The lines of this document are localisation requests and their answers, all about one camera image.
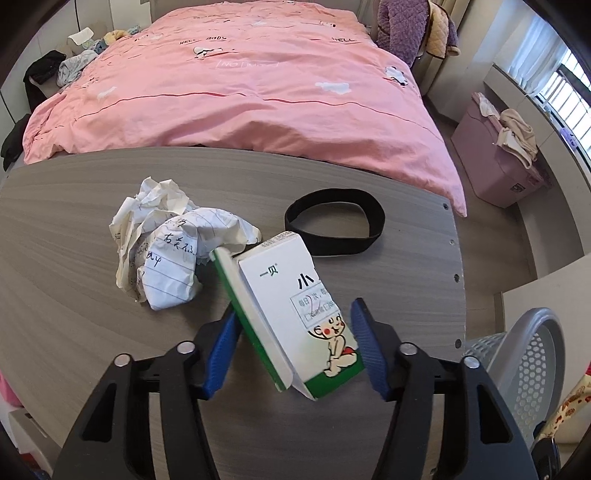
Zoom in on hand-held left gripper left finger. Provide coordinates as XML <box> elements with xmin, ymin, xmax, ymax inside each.
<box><xmin>53</xmin><ymin>309</ymin><xmax>243</xmax><ymax>480</ymax></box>

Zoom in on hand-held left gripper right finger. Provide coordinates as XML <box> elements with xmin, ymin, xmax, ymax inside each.
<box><xmin>350</xmin><ymin>298</ymin><xmax>539</xmax><ymax>480</ymax></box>

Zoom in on white green medicine box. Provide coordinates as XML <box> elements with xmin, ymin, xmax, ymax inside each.
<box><xmin>209</xmin><ymin>231</ymin><xmax>366</xmax><ymax>401</ymax></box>

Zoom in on grey perforated plastic basket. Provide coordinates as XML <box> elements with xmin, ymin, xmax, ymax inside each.
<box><xmin>462</xmin><ymin>308</ymin><xmax>566</xmax><ymax>446</ymax></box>

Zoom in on red patterned snack packet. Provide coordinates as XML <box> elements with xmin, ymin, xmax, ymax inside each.
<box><xmin>536</xmin><ymin>364</ymin><xmax>591</xmax><ymax>444</ymax></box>

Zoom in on white lined crumpled paper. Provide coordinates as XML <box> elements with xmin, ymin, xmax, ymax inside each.
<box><xmin>134</xmin><ymin>208</ymin><xmax>262</xmax><ymax>311</ymax></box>

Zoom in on black elastic headband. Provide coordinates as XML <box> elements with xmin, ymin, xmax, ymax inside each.
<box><xmin>284</xmin><ymin>188</ymin><xmax>386</xmax><ymax>258</ymax></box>

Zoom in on cream crumpled paper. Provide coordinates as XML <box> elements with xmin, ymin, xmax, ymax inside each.
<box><xmin>109</xmin><ymin>176</ymin><xmax>197</xmax><ymax>301</ymax></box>

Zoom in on pink storage box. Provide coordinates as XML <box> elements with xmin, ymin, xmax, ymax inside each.
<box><xmin>450</xmin><ymin>92</ymin><xmax>552</xmax><ymax>208</ymax></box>

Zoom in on grey window bench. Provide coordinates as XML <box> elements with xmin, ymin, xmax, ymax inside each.
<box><xmin>482</xmin><ymin>62</ymin><xmax>591</xmax><ymax>278</ymax></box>

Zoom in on bed with pink duvet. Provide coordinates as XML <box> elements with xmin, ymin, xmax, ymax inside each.
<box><xmin>22</xmin><ymin>6</ymin><xmax>467</xmax><ymax>217</ymax></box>

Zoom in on beige cloth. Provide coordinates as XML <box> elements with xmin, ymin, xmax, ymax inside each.
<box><xmin>496</xmin><ymin>108</ymin><xmax>539</xmax><ymax>169</ymax></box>

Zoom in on white cloth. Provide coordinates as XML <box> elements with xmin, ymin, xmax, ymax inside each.
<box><xmin>475</xmin><ymin>92</ymin><xmax>502</xmax><ymax>118</ymax></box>

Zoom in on black garment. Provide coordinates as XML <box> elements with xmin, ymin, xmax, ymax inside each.
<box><xmin>23</xmin><ymin>50</ymin><xmax>68</xmax><ymax>86</ymax></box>
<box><xmin>0</xmin><ymin>113</ymin><xmax>31</xmax><ymax>171</ymax></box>

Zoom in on grey white clothing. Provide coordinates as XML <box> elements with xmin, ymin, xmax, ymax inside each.
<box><xmin>56</xmin><ymin>48</ymin><xmax>99</xmax><ymax>88</ymax></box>

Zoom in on clothes on rack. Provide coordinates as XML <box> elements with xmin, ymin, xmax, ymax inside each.
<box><xmin>376</xmin><ymin>0</ymin><xmax>432</xmax><ymax>56</ymax></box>

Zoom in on yellow quilted garment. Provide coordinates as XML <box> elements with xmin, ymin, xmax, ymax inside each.
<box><xmin>425</xmin><ymin>0</ymin><xmax>460</xmax><ymax>58</ymax></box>

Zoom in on white sheer curtain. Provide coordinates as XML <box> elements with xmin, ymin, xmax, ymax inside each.
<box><xmin>499</xmin><ymin>9</ymin><xmax>568</xmax><ymax>93</ymax></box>

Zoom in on window with black frame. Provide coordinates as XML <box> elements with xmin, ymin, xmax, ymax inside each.
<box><xmin>536</xmin><ymin>51</ymin><xmax>591</xmax><ymax>153</ymax></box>

